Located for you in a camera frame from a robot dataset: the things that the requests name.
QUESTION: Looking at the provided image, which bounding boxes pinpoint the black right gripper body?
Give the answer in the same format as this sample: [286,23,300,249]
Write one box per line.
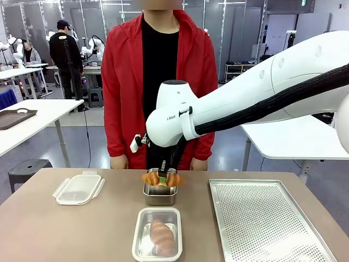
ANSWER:
[149,141,180,173]

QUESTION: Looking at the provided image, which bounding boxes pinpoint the golden croissant bread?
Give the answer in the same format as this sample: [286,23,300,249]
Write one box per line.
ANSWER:
[141,171,183,188]

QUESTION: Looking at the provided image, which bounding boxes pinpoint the clear plastic lid with clips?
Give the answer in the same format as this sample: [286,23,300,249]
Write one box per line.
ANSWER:
[131,207,183,262]
[52,170,106,206]

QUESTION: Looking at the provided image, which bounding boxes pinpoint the brown croissant bread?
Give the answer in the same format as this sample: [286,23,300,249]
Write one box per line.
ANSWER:
[149,219,177,257]

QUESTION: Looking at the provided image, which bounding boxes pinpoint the person's right forearm red sleeve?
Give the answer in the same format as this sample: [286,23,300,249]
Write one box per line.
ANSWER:
[103,106,129,159]

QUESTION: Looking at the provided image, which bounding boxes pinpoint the person's left forearm red sleeve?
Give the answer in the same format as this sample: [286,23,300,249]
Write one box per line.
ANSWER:
[192,133,216,162]

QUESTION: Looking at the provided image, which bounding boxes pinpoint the small steel container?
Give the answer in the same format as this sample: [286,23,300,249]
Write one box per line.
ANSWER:
[142,168,178,206]

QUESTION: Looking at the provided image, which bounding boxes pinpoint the person's left hand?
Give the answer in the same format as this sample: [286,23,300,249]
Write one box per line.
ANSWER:
[189,157,209,172]

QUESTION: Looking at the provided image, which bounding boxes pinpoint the person's right hand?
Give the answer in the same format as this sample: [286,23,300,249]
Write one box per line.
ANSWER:
[110,155,130,170]

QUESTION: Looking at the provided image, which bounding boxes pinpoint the person in red jacket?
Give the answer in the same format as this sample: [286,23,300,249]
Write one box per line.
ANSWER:
[100,8,219,171]

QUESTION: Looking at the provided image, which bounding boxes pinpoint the grey step stool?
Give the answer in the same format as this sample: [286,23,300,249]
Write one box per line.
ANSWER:
[87,88,104,108]

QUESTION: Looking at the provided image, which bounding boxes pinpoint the perforated metal baking tray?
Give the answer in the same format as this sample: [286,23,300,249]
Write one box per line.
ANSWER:
[209,178,338,262]

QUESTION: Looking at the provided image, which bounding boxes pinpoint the white shoe rack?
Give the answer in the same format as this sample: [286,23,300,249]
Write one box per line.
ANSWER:
[225,60,258,84]

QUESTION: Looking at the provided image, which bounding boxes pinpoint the white side table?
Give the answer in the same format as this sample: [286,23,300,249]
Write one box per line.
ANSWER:
[0,98,85,168]
[240,114,349,184]

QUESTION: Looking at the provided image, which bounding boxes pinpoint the black tripod stand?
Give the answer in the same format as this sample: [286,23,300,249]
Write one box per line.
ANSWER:
[62,38,84,101]

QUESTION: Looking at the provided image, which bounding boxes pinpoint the black plastic stool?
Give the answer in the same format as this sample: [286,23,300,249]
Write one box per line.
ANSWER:
[7,159,53,194]

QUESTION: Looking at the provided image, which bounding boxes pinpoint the man in black clothes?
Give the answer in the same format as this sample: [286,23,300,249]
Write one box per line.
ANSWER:
[49,19,89,113]

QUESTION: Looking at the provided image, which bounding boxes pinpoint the brown serving tray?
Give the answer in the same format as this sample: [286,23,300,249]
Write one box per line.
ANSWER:
[0,108,38,130]

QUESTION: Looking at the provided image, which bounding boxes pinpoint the white background desk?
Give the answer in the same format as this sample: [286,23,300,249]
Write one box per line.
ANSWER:
[0,62,54,100]

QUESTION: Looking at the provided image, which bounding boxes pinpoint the blue chair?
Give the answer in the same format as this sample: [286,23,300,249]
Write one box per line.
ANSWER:
[0,88,19,111]

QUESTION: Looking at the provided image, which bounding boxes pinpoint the seated person in grey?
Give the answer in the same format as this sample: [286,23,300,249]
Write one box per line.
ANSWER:
[21,39,43,66]

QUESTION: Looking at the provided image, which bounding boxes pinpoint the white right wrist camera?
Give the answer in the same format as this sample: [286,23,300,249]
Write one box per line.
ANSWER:
[129,133,150,153]

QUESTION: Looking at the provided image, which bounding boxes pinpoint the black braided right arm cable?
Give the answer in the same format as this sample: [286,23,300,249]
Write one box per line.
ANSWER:
[166,63,349,171]

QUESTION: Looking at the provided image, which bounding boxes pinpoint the black camera pole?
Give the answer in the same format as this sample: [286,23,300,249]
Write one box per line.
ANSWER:
[285,31,297,50]

